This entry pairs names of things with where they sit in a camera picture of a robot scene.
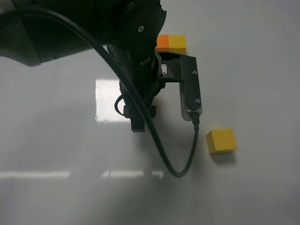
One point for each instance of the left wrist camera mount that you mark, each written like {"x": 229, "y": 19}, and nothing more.
{"x": 182, "y": 69}

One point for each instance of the orange template cube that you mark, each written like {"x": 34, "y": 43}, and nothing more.
{"x": 162, "y": 43}

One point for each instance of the yellow template cube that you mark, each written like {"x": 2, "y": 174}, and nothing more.
{"x": 177, "y": 44}

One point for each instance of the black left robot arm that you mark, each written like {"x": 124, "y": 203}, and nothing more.
{"x": 123, "y": 32}

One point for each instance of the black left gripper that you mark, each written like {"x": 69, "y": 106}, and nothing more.
{"x": 142, "y": 67}

